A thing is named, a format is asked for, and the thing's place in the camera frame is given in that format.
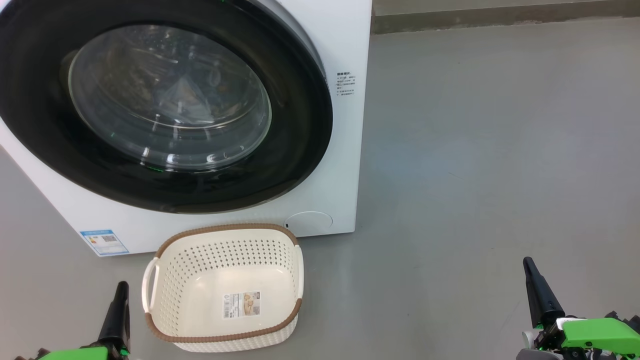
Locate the blue energy label sticker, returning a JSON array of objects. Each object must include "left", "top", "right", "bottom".
[{"left": 79, "top": 229, "right": 130, "bottom": 257}]

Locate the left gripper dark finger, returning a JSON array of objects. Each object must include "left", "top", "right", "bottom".
[{"left": 97, "top": 281, "right": 132, "bottom": 351}]

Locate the paper basket product label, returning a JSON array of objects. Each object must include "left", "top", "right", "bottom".
[{"left": 222, "top": 291, "right": 262, "bottom": 320}]

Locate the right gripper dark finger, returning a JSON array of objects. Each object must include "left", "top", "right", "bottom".
[{"left": 522, "top": 256, "right": 566, "bottom": 330}]

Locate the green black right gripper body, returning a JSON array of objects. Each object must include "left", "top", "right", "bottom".
[{"left": 517, "top": 311, "right": 640, "bottom": 360}]

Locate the cream perforated laundry basket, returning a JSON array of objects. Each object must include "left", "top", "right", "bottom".
[{"left": 141, "top": 223, "right": 305, "bottom": 353}]

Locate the black glass washing machine door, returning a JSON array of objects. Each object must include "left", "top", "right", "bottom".
[{"left": 0, "top": 0, "right": 334, "bottom": 215}]

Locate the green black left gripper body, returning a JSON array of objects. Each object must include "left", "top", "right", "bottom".
[{"left": 14, "top": 342, "right": 132, "bottom": 360}]

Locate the white front-load washing machine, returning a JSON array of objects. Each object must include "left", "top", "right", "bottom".
[{"left": 0, "top": 0, "right": 373, "bottom": 257}]

